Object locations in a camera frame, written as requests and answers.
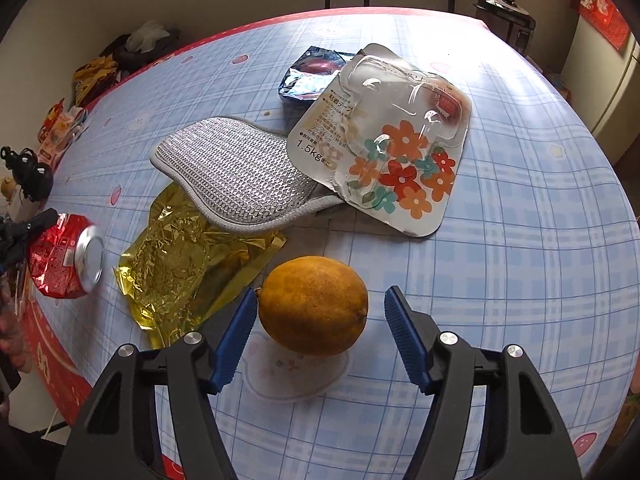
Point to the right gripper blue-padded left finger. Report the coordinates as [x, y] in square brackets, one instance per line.
[225, 335]

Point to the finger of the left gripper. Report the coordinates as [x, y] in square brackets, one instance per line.
[19, 234]

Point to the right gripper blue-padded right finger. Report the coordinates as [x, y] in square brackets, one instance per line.
[419, 342]

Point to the crushed red soda can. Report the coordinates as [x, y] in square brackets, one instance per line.
[66, 260]

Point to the grey mesh scrubbing pad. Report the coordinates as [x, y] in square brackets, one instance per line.
[239, 176]

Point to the left hand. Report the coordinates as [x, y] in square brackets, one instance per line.
[11, 335]

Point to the crumpled gold foil wrapper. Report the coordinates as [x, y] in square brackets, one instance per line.
[181, 269]

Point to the orange citrus fruit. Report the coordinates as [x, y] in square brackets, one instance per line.
[314, 306]

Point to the floral blister pack packaging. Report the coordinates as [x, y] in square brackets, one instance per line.
[387, 139]

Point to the blue plaid tablecloth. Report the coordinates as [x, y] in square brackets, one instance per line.
[539, 245]

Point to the dark stool with bags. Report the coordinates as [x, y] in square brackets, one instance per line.
[124, 56]

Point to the blue foil snack wrapper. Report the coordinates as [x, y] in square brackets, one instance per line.
[310, 75]

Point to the cream two-door refrigerator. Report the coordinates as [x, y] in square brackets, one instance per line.
[604, 88]

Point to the silver electric pressure cooker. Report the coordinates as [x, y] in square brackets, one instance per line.
[509, 21]

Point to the red cloth on refrigerator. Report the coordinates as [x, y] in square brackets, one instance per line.
[604, 16]

